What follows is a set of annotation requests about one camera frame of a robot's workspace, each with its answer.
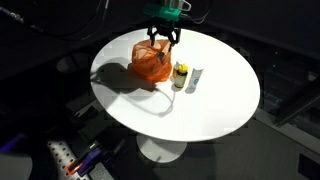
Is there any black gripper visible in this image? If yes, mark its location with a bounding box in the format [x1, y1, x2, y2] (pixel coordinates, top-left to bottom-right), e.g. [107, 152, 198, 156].
[146, 18, 183, 53]

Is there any black floor box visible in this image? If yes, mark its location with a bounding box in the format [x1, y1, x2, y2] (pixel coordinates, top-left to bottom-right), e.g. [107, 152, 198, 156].
[297, 153, 320, 180]

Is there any orange plastic bag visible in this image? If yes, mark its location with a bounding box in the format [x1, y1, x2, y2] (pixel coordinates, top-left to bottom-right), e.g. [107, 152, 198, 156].
[128, 39, 174, 84]

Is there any orange bottle white cap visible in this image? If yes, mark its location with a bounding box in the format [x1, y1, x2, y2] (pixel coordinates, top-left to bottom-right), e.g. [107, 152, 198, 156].
[172, 60, 181, 79]

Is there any brown bottle yellow cap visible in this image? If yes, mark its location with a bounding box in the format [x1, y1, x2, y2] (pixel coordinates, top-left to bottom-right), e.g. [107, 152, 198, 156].
[173, 63, 189, 89]

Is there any white tube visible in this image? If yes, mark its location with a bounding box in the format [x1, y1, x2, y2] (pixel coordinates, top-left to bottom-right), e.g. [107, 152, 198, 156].
[186, 65, 205, 92]

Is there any grey round floor base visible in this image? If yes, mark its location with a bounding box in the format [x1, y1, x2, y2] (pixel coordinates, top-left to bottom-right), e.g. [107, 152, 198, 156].
[55, 54, 84, 74]

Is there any purple orange clamp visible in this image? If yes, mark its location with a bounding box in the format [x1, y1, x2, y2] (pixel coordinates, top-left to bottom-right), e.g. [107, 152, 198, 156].
[65, 146, 103, 177]

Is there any perforated metal breadboard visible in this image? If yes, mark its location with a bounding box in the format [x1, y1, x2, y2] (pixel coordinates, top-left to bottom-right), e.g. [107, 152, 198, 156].
[46, 139, 91, 180]

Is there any purple bar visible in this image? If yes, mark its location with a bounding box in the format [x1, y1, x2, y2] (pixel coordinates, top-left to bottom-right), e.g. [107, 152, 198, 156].
[0, 132, 29, 152]

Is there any grey rounded object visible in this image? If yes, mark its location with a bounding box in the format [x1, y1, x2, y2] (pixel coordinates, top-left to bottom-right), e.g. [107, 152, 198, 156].
[0, 151, 33, 180]

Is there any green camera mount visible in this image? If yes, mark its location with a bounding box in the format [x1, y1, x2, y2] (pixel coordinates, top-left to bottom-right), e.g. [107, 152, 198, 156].
[143, 3, 183, 22]

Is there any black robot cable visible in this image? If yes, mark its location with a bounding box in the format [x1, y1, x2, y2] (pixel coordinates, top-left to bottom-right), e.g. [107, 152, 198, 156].
[180, 0, 214, 25]

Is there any grey hanging cable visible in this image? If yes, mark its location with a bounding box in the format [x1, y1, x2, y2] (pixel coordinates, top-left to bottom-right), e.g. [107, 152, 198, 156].
[96, 0, 111, 21]

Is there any white table pedestal base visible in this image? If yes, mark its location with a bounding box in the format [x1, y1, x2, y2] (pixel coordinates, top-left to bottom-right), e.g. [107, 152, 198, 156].
[135, 133, 188, 164]

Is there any grey cable with connector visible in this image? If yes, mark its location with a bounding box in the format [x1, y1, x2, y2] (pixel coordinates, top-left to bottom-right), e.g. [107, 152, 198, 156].
[0, 6, 26, 24]

